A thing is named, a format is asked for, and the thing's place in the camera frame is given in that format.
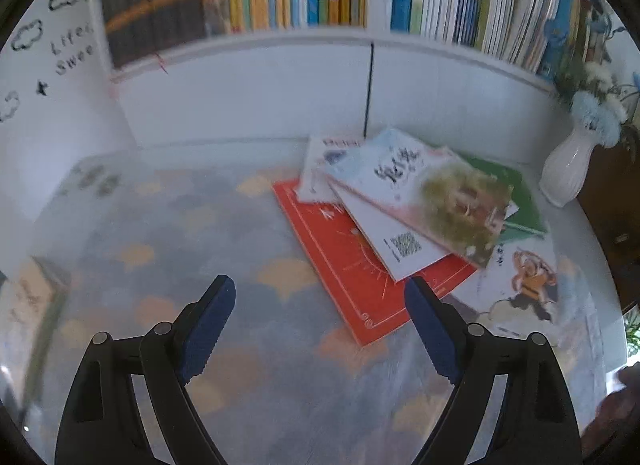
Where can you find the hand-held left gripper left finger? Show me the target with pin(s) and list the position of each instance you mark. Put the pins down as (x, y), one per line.
(207, 330)

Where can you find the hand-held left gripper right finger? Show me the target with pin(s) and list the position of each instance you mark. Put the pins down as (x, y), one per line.
(432, 335)

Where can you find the red donkey cover book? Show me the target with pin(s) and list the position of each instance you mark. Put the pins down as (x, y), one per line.
(330, 255)

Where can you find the pastel painted tree book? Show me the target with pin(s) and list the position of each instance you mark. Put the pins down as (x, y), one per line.
(450, 200)

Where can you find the white warrior myth book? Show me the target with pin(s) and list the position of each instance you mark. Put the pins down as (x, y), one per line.
(30, 305)

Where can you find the white square-code back book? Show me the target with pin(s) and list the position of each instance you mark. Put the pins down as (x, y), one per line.
(400, 245)

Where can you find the white blue-illustrated book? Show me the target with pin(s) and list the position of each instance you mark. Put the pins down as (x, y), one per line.
(312, 170)

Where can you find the green leafy plant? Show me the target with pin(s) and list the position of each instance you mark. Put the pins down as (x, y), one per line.
(632, 335)

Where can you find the white ceramic vase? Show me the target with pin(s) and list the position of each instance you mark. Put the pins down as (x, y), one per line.
(565, 170)

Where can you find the brown wooden cabinet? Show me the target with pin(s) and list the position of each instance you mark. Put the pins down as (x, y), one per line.
(620, 225)

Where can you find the white bookshelf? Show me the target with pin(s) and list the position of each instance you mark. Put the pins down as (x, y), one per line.
(250, 90)

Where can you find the blue white artificial flowers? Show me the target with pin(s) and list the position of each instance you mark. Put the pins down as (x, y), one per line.
(595, 100)

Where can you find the cartoon wall decal set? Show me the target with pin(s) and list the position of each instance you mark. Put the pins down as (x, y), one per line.
(42, 88)

